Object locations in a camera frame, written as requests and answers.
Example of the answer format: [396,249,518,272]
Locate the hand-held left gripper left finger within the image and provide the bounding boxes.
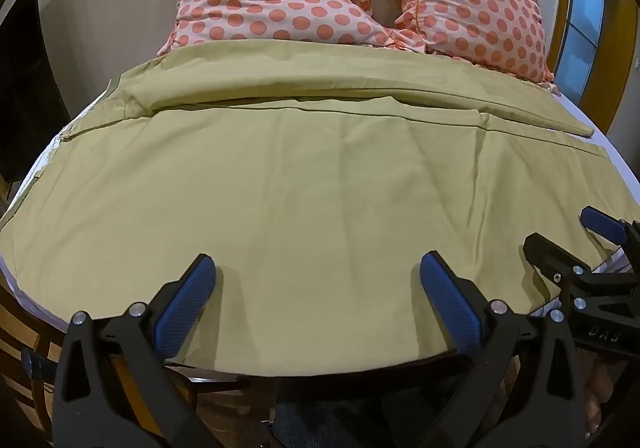
[52,253,221,448]

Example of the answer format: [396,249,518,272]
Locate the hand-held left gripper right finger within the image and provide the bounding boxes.
[419,251,587,448]

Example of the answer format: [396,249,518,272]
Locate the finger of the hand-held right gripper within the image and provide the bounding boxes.
[523,231,640,300]
[579,206,640,250]

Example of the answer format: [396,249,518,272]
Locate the olive green bed sheet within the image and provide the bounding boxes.
[0,40,639,375]

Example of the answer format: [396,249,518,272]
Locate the person's foot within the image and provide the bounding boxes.
[584,357,617,435]

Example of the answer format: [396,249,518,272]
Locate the bed with white sheet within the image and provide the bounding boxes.
[0,75,640,331]

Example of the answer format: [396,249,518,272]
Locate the glass window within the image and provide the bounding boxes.
[554,0,610,105]

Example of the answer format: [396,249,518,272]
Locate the small polka dot pillow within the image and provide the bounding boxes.
[387,0,557,94]

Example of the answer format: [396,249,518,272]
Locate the dark cabinet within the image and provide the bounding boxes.
[0,0,72,185]

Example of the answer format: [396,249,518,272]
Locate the wooden bed frame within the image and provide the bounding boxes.
[0,272,253,448]

